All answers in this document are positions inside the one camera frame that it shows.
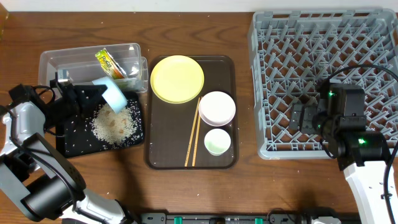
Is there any wooden chopstick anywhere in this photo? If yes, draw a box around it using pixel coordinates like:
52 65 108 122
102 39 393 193
184 97 201 167
192 97 202 167

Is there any rice waste pile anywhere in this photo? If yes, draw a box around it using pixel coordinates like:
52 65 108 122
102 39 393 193
60 99 144 150

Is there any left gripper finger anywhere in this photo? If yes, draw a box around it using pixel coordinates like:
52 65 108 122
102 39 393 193
80 99 104 117
74 85 108 105

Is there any small pale green cup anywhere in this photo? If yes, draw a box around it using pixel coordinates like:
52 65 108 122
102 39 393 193
204 129 231 156

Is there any pink white bowl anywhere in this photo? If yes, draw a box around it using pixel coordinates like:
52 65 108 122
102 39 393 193
198 91 236 127

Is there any wooden chopstick right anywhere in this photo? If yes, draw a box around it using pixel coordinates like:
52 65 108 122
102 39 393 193
192 97 202 167

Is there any black waste tray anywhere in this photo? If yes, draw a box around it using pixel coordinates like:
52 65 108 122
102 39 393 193
55 91 145 159

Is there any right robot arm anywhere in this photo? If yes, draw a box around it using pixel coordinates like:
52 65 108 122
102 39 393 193
289 82 397 223

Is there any grey dishwasher rack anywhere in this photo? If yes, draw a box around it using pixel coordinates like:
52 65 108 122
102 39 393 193
248 9 397 159

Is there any yellow plate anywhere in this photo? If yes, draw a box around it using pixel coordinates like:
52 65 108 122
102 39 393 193
150 55 205 104

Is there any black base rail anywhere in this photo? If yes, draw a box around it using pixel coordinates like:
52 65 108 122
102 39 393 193
141 213 361 224

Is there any clear plastic bin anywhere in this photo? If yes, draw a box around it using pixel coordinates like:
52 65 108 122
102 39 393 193
124 57 149 93
38 43 143 91

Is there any light blue bowl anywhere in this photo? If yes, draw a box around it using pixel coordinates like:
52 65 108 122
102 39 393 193
92 77 127 114

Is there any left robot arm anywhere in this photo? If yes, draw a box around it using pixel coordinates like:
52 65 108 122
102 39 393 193
1 80 142 223

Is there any green snack wrapper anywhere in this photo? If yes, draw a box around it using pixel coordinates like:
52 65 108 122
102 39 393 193
95 48 127 80

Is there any wooden chopstick left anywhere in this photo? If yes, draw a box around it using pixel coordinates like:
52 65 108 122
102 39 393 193
184 97 201 167

